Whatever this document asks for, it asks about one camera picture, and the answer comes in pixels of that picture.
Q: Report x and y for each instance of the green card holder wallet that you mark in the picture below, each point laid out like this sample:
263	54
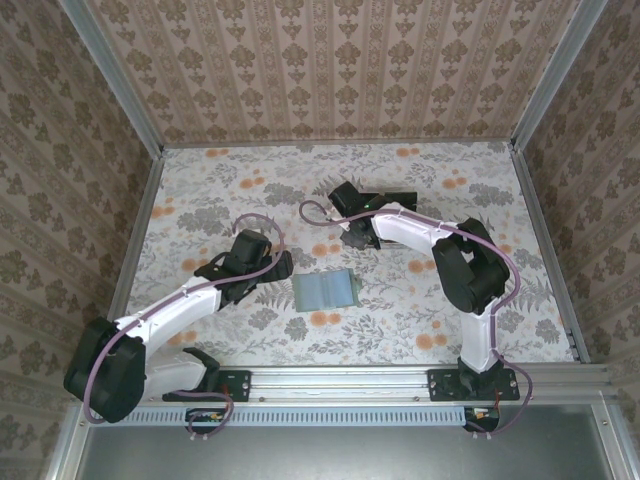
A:
320	292

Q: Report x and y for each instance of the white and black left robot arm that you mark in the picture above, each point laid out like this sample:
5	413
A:
170	315

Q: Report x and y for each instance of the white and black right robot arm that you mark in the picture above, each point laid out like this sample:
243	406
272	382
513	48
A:
480	345

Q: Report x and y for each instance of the black credit card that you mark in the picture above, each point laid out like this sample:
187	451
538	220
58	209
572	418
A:
402	200

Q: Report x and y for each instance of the floral patterned table cover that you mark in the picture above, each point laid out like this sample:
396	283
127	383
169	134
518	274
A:
350	345

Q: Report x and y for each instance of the grey sheet metal panel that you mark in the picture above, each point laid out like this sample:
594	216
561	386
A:
340	455

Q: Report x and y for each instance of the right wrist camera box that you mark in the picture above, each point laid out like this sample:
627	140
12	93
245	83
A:
350	197

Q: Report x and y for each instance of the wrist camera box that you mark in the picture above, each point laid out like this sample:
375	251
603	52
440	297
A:
251	245
350	197

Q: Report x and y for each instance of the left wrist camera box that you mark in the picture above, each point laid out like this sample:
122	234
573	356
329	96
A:
251	245

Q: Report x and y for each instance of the aluminium thin frame rail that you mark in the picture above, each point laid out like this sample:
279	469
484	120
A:
340	144

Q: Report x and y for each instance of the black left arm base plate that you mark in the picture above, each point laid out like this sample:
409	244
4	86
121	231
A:
239	382

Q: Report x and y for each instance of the aluminium side frame rail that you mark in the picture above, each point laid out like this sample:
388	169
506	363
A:
131	250
539	225

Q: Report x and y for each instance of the aluminium mounting rail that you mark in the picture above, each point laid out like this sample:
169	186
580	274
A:
340	385

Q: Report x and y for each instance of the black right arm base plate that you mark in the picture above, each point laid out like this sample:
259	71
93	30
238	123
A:
442	387

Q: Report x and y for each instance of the aluminium frame post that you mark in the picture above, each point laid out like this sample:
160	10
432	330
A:
556	75
114	75

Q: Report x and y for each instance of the aluminium frame bar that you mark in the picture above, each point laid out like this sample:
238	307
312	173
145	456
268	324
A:
67	450
607	450

